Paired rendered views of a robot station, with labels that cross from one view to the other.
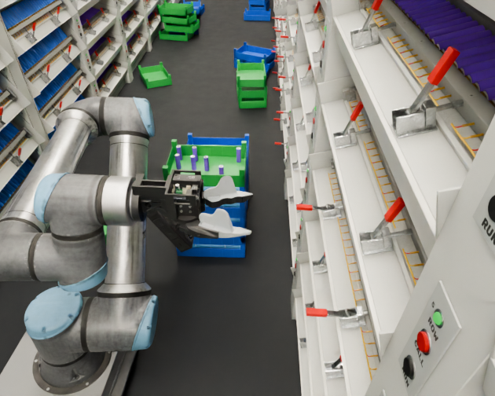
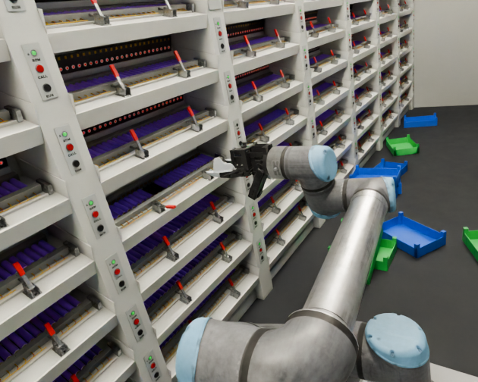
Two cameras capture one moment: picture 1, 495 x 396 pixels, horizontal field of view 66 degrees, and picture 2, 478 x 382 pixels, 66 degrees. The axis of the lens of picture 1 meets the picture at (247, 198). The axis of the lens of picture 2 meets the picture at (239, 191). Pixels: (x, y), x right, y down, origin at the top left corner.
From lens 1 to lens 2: 153 cm
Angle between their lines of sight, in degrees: 108
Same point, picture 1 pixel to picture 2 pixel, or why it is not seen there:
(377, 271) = (205, 126)
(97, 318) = not seen: hidden behind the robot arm
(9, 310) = not seen: outside the picture
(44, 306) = (403, 333)
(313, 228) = (143, 283)
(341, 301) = (204, 183)
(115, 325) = not seen: hidden behind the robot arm
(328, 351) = (213, 227)
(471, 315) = (228, 66)
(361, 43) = (127, 92)
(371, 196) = (174, 138)
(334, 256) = (185, 195)
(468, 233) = (221, 57)
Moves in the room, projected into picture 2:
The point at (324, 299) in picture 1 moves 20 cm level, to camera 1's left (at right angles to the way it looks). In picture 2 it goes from (190, 243) to (236, 252)
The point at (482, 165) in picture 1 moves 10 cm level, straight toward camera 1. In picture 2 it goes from (215, 46) to (240, 41)
